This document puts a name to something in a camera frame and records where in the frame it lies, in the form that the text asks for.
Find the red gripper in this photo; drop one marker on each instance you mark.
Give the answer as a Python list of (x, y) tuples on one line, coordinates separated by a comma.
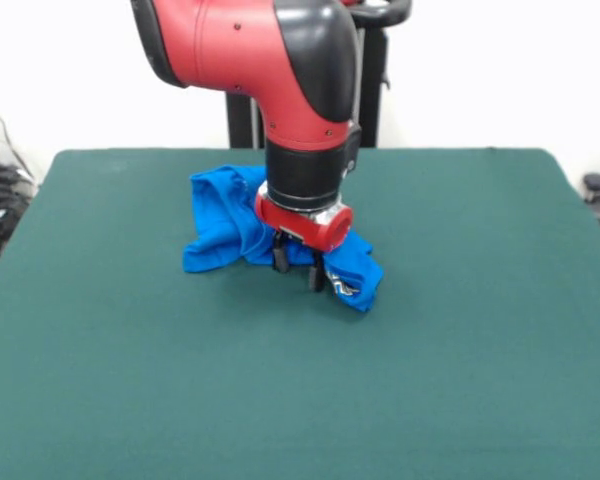
[(325, 227)]

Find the blue shirt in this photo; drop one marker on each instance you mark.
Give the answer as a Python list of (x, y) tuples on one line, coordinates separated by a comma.
[(220, 225)]

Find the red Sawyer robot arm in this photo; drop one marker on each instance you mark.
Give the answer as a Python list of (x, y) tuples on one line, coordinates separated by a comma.
[(240, 45)]

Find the dark green table cloth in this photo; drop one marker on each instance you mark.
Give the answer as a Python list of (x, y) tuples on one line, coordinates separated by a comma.
[(105, 350)]

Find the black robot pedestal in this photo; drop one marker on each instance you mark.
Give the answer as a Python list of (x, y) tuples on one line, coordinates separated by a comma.
[(372, 100)]

